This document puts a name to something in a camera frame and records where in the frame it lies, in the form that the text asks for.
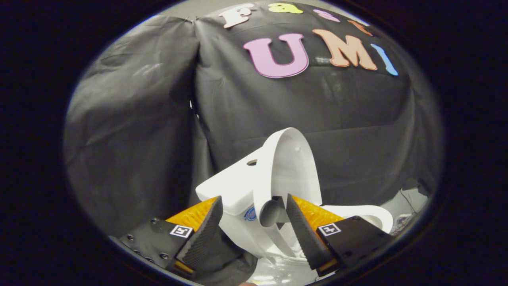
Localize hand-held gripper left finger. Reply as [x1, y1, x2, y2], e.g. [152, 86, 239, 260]
[108, 195, 223, 278]

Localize white ceramic toilet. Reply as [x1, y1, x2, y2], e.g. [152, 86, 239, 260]
[195, 146, 394, 286]

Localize black backdrop cloth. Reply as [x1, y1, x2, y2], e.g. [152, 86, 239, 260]
[63, 2, 444, 239]

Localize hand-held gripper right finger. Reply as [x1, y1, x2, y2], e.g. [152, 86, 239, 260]
[285, 194, 397, 278]

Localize white toilet lid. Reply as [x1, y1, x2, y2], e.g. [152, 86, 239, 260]
[253, 127, 323, 259]

